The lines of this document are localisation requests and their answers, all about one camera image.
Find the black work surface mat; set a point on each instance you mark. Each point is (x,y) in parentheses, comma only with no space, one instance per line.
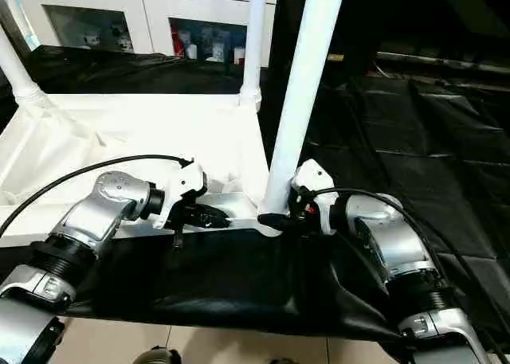
(418,141)

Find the long dark metal rod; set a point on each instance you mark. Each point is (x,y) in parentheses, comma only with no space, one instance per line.
(442,61)

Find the small yellow label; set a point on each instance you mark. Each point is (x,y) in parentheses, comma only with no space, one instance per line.
(336,57)

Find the small white jar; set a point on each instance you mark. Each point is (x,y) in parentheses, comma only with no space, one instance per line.
(238,55)
(192,50)

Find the brown round robot part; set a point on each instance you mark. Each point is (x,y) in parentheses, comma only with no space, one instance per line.
(157,355)

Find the red bottle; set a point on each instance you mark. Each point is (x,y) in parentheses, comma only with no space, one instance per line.
(177,41)

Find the white glass-door cabinet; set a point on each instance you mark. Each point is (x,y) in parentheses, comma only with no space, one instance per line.
(139,1)

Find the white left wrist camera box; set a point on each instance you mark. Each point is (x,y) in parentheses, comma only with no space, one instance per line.
(185,185)

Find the white plastic table top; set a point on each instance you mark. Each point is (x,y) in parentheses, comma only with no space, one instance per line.
(139,129)

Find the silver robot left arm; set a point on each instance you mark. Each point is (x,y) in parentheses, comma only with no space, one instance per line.
(99,208)

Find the white plastic table leg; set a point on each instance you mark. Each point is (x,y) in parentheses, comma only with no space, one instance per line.
(16,69)
(303,93)
(253,41)

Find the black backdrop cloth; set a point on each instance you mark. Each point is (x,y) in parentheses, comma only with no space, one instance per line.
(418,13)

